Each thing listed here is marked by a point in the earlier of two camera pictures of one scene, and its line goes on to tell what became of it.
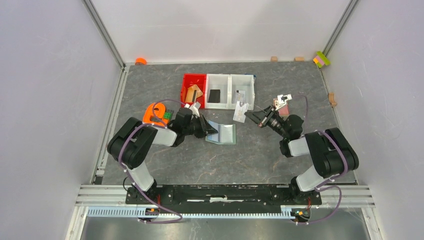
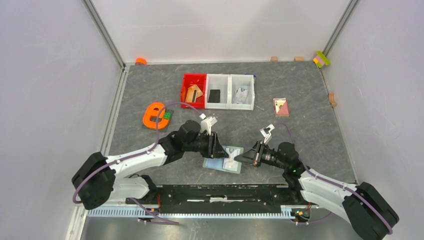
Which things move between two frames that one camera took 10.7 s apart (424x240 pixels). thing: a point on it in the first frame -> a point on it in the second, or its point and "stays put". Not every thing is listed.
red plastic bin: (189, 80) stays put
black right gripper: (262, 117) -> (252, 156)
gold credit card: (190, 93) stays put
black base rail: (224, 195) stays put
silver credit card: (239, 115) -> (241, 96)
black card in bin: (214, 96) stays put
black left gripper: (206, 128) -> (216, 150)
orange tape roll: (140, 61) stays put
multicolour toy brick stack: (321, 59) stays put
